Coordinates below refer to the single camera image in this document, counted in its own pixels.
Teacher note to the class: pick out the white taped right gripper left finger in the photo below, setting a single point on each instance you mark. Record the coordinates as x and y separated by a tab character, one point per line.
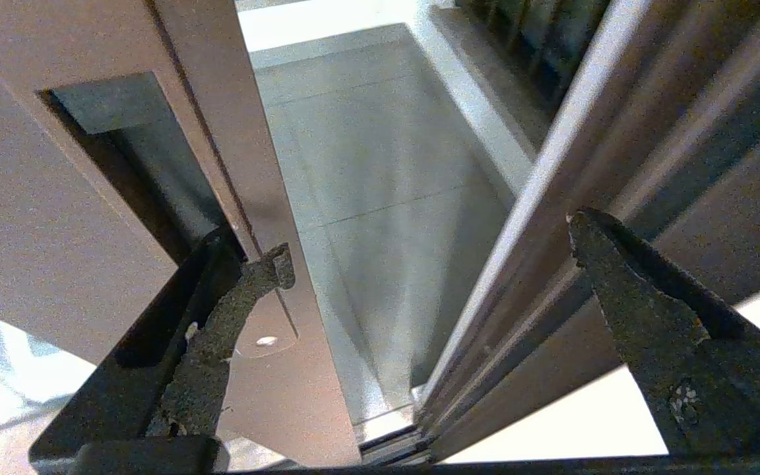
202	356

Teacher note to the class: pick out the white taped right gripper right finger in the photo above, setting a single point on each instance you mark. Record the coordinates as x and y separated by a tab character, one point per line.
683	349

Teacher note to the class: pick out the brown framed sliding glass door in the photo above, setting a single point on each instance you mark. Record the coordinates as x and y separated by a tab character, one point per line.
24	198

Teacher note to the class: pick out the dark metal floor track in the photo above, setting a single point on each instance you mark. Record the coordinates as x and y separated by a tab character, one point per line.
390	442

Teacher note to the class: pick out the dark stone window sill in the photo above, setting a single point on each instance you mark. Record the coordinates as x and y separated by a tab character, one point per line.
479	86

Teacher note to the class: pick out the black barred window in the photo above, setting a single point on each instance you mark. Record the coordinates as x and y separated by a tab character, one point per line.
538	33

